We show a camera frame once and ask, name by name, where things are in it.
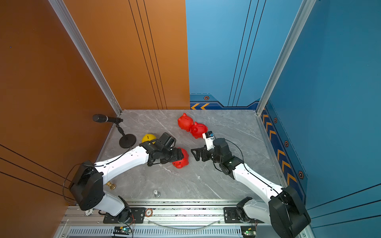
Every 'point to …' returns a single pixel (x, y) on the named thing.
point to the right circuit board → (248, 231)
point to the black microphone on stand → (126, 141)
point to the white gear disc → (88, 212)
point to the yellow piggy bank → (148, 137)
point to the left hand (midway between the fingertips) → (180, 156)
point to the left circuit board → (120, 230)
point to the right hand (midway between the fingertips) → (198, 148)
